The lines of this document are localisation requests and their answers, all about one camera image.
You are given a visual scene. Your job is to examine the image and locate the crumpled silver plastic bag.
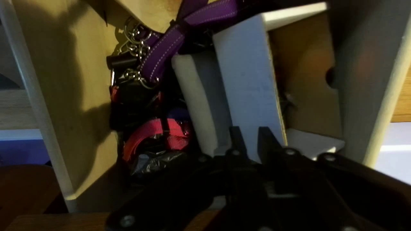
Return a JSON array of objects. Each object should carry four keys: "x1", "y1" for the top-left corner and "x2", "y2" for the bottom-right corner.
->
[{"x1": 127, "y1": 150, "x2": 186, "y2": 176}]

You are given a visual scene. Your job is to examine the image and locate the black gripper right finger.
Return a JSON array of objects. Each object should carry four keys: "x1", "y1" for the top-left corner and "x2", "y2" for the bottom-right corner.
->
[{"x1": 256, "y1": 126, "x2": 411, "y2": 231}]

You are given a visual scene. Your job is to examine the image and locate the silver metal chain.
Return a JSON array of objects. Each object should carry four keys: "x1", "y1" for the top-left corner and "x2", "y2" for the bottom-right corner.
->
[{"x1": 108, "y1": 19, "x2": 163, "y2": 88}]

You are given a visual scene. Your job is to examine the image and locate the red and black bag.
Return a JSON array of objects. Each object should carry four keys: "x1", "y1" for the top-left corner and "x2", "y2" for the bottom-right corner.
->
[{"x1": 105, "y1": 50, "x2": 175, "y2": 132}]

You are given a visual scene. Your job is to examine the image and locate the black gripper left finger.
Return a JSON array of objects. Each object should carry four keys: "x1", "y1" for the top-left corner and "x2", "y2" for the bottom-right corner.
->
[{"x1": 105, "y1": 126, "x2": 263, "y2": 231}]

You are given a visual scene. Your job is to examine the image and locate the open white-edged drawer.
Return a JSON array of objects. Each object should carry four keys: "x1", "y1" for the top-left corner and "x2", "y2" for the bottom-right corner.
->
[{"x1": 0, "y1": 0, "x2": 411, "y2": 215}]

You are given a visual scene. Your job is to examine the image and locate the brown wooden shelf unit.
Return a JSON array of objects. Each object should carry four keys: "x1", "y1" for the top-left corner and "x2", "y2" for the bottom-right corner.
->
[{"x1": 0, "y1": 69, "x2": 411, "y2": 231}]

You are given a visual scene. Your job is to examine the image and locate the small white cardboard box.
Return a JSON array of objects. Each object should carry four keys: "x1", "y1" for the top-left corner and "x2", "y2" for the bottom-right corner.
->
[{"x1": 171, "y1": 1, "x2": 347, "y2": 165}]

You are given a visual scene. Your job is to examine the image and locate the pink leash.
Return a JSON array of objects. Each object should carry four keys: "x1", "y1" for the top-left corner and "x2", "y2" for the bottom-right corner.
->
[{"x1": 121, "y1": 117, "x2": 193, "y2": 163}]

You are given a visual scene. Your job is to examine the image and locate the purple leash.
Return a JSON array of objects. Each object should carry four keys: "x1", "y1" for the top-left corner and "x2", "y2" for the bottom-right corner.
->
[{"x1": 140, "y1": 0, "x2": 241, "y2": 83}]

